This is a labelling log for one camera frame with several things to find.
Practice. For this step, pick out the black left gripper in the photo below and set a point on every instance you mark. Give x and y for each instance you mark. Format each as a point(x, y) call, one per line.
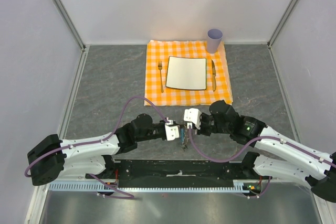
point(164, 122)

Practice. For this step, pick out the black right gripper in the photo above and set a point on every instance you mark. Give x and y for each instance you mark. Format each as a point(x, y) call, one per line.
point(201, 131)

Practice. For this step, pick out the metal key organizer blue handle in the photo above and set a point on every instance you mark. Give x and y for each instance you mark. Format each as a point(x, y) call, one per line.
point(183, 132)

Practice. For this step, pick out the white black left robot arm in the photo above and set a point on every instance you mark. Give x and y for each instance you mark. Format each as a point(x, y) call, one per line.
point(54, 158)

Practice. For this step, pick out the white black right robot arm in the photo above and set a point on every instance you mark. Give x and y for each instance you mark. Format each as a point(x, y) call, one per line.
point(298, 163)

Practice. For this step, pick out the orange white checkered cloth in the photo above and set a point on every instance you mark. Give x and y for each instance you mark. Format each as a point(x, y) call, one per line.
point(162, 50)

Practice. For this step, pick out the gold knife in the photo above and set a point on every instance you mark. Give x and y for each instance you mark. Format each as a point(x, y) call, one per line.
point(214, 85)

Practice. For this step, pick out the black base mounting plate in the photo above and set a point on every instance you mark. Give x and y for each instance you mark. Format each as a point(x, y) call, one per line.
point(175, 174)

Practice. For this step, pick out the white square plate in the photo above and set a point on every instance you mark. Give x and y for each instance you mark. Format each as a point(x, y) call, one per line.
point(186, 73)

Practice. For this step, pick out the lilac plastic cup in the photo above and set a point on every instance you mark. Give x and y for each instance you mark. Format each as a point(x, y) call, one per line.
point(214, 38)

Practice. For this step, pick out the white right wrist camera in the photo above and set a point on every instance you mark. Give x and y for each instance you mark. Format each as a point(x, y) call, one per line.
point(192, 117)

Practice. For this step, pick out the light blue cable duct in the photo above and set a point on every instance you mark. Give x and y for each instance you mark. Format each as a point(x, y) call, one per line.
point(95, 186)

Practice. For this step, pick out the right aluminium frame post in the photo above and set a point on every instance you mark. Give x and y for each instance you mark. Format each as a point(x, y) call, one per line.
point(282, 22)

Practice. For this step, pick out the aluminium frame post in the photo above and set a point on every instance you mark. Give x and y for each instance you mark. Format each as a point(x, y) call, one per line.
point(69, 23)
point(282, 22)

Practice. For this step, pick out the left aluminium frame post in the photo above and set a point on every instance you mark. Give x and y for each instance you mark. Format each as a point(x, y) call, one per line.
point(69, 23)

